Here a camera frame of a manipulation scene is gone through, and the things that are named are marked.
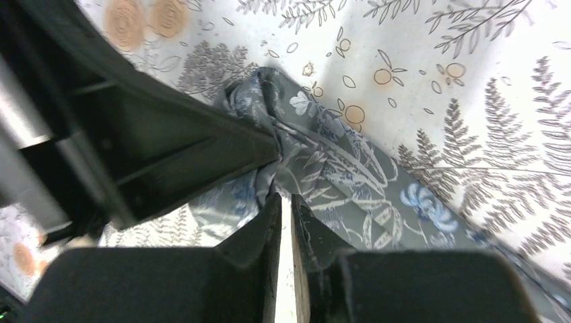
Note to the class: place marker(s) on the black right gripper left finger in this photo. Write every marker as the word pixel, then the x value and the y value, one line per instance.
pixel 234 281

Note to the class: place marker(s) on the grey leaf pattern tie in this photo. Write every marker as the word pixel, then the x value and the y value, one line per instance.
pixel 352 186

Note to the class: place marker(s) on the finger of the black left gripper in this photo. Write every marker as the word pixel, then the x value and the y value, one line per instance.
pixel 111 143

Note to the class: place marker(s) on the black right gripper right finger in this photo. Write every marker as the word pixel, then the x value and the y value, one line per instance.
pixel 335 282

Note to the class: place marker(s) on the floral tablecloth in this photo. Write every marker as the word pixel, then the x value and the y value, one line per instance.
pixel 471 98

